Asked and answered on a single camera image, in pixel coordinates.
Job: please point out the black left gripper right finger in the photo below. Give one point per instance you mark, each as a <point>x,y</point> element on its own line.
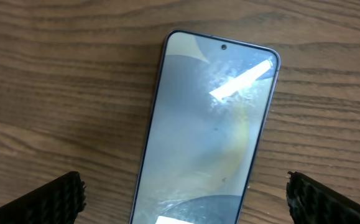
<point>311,202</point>

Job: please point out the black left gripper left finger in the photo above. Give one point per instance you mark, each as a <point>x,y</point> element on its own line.
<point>57,202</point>

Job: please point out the blue-framed smartphone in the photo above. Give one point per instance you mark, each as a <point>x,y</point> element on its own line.
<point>208,114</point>

